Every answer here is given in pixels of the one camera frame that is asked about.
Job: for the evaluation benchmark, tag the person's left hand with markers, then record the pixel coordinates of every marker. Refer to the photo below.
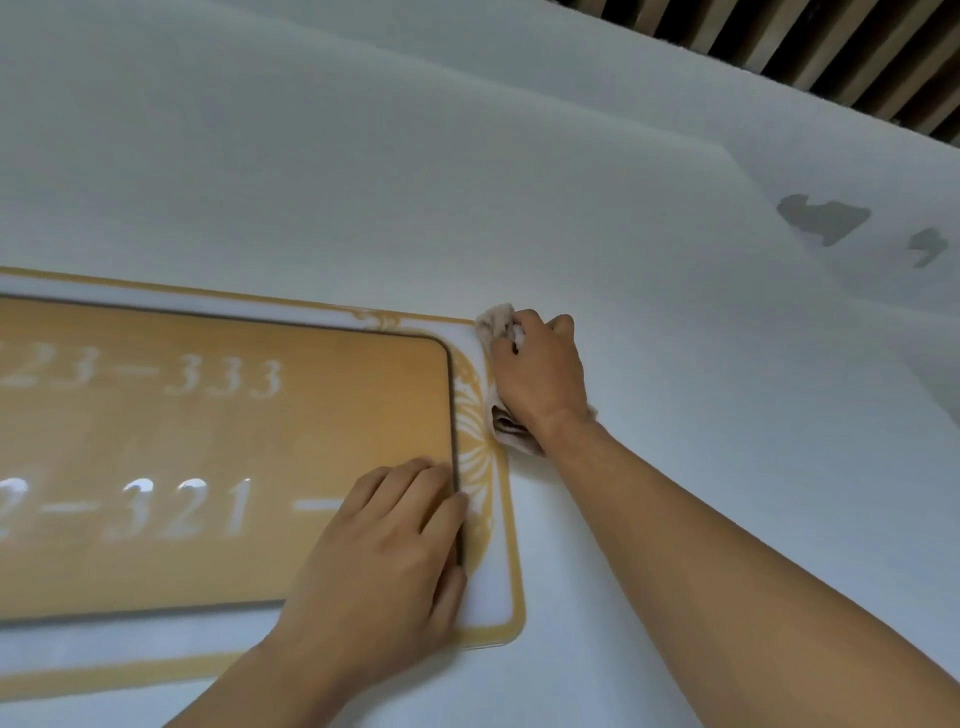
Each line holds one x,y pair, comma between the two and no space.
367,577

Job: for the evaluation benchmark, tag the person's right hand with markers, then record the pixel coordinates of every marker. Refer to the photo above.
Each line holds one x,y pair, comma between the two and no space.
536,375

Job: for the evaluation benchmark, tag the person's right fingers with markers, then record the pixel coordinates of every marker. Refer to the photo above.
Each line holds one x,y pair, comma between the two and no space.
529,330

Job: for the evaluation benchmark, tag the person's left middle finger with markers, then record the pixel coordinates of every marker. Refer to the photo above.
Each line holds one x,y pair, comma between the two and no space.
435,487

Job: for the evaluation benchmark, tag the person's left thumb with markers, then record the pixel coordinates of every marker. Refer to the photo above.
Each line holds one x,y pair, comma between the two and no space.
451,600

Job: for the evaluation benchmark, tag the person's left little finger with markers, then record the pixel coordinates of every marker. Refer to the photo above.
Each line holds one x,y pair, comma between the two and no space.
361,491

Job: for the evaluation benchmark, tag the white cleaning cloth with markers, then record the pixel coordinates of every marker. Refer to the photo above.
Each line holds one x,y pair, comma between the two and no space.
495,322

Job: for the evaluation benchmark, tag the golden wall sign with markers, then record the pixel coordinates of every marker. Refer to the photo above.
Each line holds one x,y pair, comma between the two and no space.
225,465

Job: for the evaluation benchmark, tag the person's right forearm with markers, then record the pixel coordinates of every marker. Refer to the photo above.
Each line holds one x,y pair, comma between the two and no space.
720,592

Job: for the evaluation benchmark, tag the person's left forearm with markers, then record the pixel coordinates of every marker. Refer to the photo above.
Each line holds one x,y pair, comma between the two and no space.
247,690

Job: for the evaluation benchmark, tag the wooden slat panel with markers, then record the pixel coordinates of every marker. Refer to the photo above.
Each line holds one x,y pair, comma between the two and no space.
810,52

